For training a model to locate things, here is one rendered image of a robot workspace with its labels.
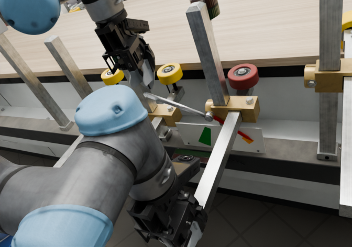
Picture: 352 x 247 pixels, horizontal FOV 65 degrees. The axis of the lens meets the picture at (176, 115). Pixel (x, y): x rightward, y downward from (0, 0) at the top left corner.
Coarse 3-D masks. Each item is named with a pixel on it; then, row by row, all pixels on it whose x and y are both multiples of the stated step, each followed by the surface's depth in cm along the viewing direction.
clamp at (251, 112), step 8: (232, 96) 74; (240, 96) 73; (248, 96) 72; (256, 96) 71; (208, 104) 75; (232, 104) 71; (240, 104) 70; (256, 104) 70; (216, 112) 74; (224, 112) 72; (240, 112) 70; (248, 112) 69; (256, 112) 70; (216, 120) 76; (224, 120) 75; (248, 120) 71; (256, 120) 70
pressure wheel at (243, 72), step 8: (240, 64) 77; (248, 64) 76; (232, 72) 76; (240, 72) 74; (248, 72) 74; (256, 72) 72; (232, 80) 73; (240, 80) 72; (248, 80) 72; (256, 80) 73; (240, 88) 74; (248, 88) 73
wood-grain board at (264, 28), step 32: (128, 0) 175; (160, 0) 152; (224, 0) 121; (256, 0) 109; (288, 0) 100; (64, 32) 166; (160, 32) 116; (224, 32) 97; (256, 32) 90; (288, 32) 83; (0, 64) 159; (32, 64) 140; (96, 64) 113; (160, 64) 94; (192, 64) 89; (224, 64) 84; (256, 64) 79; (288, 64) 75
